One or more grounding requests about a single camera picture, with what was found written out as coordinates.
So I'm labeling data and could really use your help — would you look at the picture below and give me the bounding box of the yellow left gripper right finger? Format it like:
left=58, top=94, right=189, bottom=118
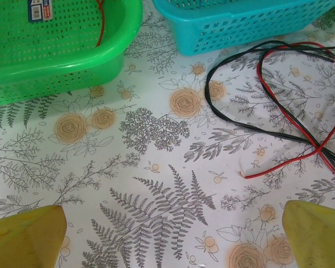
left=284, top=199, right=335, bottom=268

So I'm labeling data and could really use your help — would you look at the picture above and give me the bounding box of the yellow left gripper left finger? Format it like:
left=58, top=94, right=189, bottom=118
left=0, top=204, right=68, bottom=268

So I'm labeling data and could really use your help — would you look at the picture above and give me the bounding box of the thin black cable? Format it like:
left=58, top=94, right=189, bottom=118
left=205, top=46, right=335, bottom=179
left=204, top=40, right=335, bottom=179

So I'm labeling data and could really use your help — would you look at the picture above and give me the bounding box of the floral patterned table cover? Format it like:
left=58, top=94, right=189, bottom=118
left=0, top=0, right=335, bottom=268

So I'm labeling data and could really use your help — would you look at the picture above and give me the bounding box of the green basket with label sticker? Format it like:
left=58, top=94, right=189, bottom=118
left=0, top=0, right=144, bottom=108

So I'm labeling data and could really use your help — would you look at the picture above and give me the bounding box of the teal plastic basket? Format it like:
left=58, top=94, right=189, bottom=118
left=152, top=0, right=335, bottom=56

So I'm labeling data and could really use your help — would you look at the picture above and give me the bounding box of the thin red cable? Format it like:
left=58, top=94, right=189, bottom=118
left=240, top=41, right=335, bottom=186
left=95, top=0, right=106, bottom=47

